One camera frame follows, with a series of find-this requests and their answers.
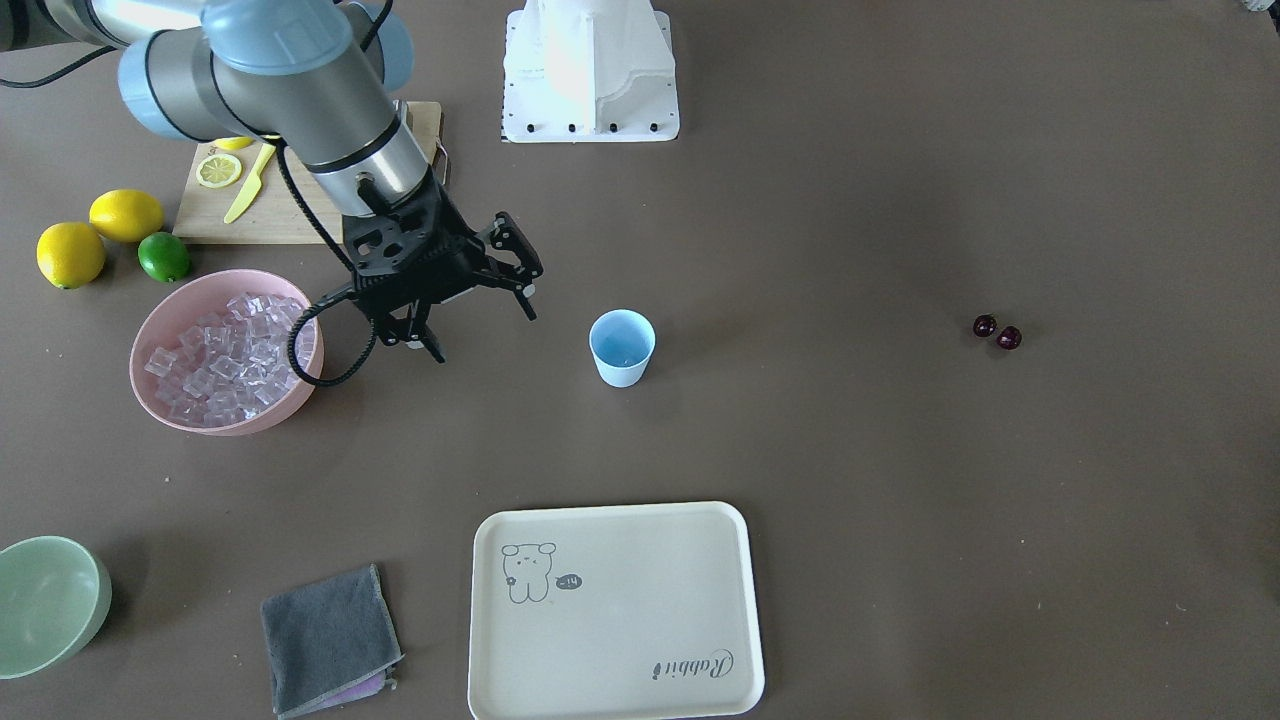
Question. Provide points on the whole yellow lemon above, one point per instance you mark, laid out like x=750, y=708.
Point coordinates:
x=126, y=215

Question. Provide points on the grey folded cloth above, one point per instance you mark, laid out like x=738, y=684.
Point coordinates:
x=329, y=643

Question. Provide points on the cream rabbit tray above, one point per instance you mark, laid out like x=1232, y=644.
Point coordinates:
x=618, y=612

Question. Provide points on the light blue plastic cup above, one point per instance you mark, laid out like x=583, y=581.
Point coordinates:
x=622, y=343

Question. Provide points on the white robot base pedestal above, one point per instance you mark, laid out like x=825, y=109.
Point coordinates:
x=589, y=72

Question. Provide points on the upper lemon slice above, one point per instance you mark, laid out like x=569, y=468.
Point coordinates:
x=232, y=145

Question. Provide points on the yellow plastic knife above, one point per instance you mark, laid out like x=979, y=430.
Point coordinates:
x=251, y=185

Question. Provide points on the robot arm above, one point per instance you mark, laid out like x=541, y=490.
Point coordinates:
x=316, y=76

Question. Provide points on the mint green bowl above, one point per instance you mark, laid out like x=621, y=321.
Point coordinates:
x=55, y=595

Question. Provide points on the pile of ice cubes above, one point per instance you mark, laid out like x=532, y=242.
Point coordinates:
x=227, y=367

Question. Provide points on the lower lemon half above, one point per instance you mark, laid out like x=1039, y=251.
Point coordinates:
x=218, y=170

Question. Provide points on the pink bowl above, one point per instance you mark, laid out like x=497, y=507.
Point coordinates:
x=207, y=295

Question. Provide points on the dark red cherry pair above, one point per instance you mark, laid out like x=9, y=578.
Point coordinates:
x=988, y=327

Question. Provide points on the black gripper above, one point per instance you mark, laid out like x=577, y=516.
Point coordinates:
x=462, y=255

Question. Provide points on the wooden cutting board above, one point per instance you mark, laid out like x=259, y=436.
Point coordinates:
x=274, y=217

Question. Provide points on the green lime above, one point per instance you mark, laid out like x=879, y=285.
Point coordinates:
x=164, y=257

